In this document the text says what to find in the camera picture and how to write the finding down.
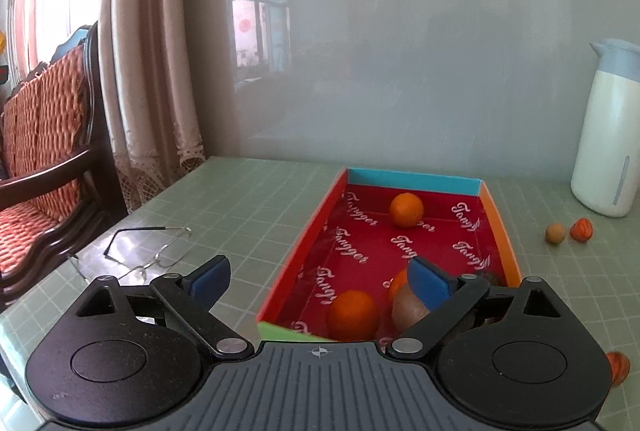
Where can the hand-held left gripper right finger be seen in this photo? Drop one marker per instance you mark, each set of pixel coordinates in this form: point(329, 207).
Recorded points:
point(429, 283)

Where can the white thermos jug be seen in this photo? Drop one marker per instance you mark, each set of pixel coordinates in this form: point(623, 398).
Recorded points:
point(607, 131)

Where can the thin metal-frame eyeglasses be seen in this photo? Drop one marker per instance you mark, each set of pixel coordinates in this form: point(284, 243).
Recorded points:
point(172, 247)

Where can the red cardboard box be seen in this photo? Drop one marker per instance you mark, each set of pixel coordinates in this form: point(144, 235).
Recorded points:
point(360, 241)

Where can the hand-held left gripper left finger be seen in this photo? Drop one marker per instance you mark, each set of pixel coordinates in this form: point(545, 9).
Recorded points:
point(210, 280)

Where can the beige lace-trimmed curtain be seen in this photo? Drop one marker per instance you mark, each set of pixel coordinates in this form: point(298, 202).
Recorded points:
point(145, 61)

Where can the orange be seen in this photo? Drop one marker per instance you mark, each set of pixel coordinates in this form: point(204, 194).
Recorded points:
point(352, 315)
point(398, 287)
point(406, 210)

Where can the small tan round nut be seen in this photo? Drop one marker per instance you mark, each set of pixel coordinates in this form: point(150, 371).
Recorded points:
point(555, 233)

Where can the brown kiwi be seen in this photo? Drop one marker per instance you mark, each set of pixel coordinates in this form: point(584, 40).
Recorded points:
point(407, 312)

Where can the small red-orange fruit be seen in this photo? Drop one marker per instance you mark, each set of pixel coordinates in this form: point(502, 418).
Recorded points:
point(581, 230)
point(618, 367)

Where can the wooden sofa with orange cushions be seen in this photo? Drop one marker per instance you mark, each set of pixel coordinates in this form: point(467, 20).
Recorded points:
point(45, 121)

